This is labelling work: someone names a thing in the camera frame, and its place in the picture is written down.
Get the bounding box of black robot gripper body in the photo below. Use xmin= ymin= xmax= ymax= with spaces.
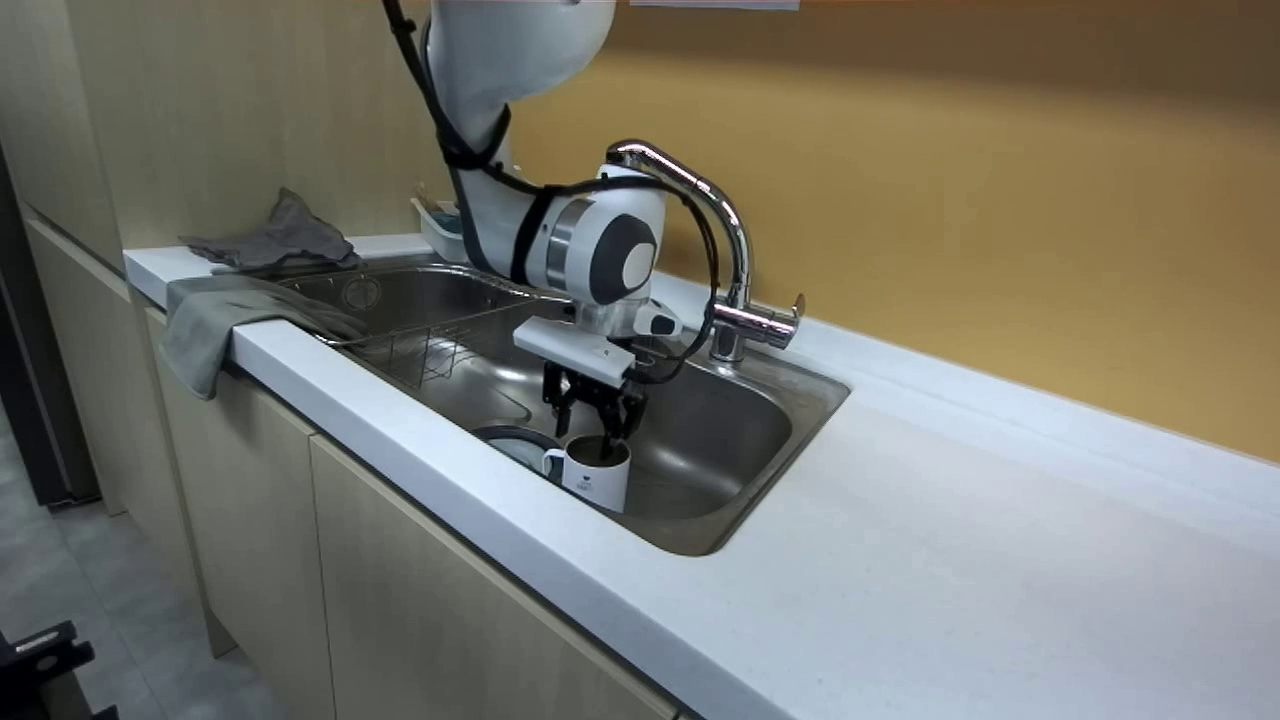
xmin=534 ymin=341 xmax=654 ymax=419

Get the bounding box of white mug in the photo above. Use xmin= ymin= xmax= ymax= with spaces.
xmin=538 ymin=431 xmax=637 ymax=521

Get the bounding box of stainless steel sink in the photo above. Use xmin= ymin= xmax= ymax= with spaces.
xmin=272 ymin=250 xmax=855 ymax=559

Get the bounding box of chrome sink faucet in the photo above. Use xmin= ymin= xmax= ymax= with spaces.
xmin=602 ymin=137 xmax=809 ymax=376

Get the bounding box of white plastic sponge tray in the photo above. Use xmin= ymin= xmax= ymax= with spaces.
xmin=407 ymin=193 xmax=472 ymax=264

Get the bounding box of beige cabinet door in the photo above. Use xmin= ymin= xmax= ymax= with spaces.
xmin=132 ymin=295 xmax=338 ymax=720
xmin=309 ymin=435 xmax=680 ymax=720

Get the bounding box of dark grey cloth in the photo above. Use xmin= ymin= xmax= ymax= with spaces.
xmin=179 ymin=182 xmax=365 ymax=281

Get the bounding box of grey-green cloth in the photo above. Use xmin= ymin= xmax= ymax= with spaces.
xmin=155 ymin=273 xmax=304 ymax=403

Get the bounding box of dark tall appliance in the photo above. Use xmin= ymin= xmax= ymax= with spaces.
xmin=0 ymin=144 xmax=105 ymax=513

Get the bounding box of black stand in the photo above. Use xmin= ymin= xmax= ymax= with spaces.
xmin=0 ymin=616 xmax=99 ymax=720

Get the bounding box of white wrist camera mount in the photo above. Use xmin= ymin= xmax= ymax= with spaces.
xmin=513 ymin=295 xmax=684 ymax=392

